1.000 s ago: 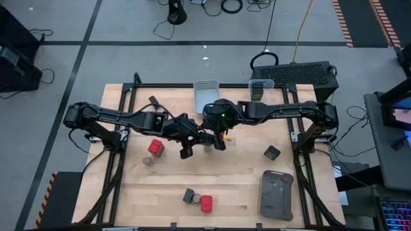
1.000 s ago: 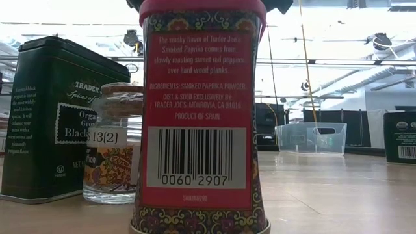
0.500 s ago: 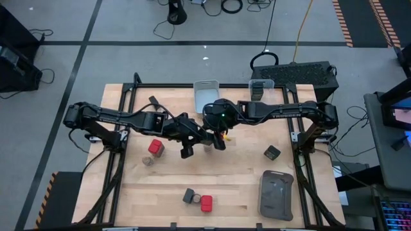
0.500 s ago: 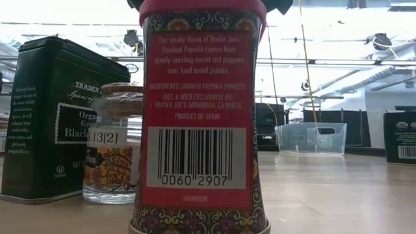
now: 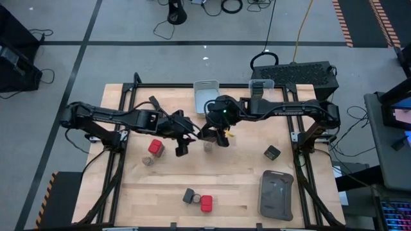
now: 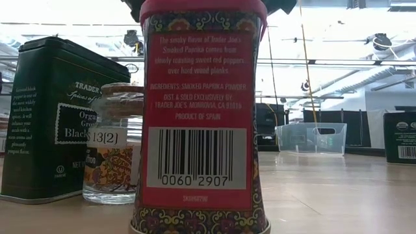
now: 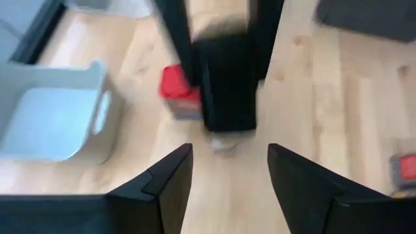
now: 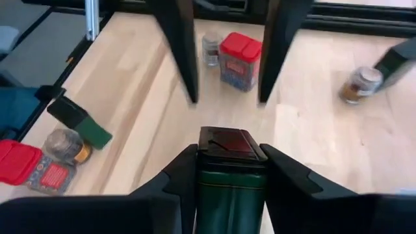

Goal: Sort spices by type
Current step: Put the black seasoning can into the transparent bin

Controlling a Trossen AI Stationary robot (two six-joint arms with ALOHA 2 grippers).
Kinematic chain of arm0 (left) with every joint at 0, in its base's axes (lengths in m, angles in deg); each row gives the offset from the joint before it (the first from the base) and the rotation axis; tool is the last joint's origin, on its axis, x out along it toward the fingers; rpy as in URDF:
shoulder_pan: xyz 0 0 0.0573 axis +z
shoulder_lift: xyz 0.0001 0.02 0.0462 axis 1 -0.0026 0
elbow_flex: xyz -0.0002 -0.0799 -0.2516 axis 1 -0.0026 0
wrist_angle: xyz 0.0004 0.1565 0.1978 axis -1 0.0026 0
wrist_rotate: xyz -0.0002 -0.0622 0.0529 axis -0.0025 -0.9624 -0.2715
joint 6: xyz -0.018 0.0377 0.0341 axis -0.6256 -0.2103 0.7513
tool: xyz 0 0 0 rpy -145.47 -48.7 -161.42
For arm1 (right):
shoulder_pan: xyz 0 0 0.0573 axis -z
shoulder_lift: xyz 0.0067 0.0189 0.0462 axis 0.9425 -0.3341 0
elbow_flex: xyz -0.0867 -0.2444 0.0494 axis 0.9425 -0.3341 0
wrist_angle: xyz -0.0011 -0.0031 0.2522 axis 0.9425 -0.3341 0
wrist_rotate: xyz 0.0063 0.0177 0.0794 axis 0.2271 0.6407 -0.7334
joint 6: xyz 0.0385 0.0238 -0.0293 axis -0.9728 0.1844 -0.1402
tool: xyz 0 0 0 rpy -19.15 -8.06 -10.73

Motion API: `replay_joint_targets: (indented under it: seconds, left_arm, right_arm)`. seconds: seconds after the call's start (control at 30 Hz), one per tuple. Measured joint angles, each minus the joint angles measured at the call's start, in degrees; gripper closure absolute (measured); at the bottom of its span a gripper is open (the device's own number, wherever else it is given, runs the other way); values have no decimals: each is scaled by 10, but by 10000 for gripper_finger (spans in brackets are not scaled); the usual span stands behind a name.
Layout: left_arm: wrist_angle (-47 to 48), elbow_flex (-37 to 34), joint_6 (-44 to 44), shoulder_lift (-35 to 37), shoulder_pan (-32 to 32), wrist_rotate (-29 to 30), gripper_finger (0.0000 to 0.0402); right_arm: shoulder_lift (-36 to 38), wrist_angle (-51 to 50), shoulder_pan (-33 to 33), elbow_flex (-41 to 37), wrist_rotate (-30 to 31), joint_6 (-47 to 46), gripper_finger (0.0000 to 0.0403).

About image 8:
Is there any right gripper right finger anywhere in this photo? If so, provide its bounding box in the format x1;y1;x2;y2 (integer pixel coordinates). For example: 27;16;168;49
259;143;416;234

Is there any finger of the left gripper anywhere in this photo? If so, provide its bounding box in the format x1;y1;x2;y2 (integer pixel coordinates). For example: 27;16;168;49
258;0;315;105
148;0;200;105

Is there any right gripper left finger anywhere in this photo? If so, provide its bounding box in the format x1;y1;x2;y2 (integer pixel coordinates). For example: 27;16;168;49
0;144;198;234

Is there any red-lidded smoked paprika tin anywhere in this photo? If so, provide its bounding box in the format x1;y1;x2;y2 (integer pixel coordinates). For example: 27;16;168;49
0;138;77;196
218;31;263;94

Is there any black green spice tin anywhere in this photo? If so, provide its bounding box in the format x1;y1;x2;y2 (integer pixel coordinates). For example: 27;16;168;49
194;125;269;234
46;95;114;151
373;37;416;94

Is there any silver aluminium extrusion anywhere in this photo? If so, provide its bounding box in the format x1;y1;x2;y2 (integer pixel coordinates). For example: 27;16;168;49
84;0;100;42

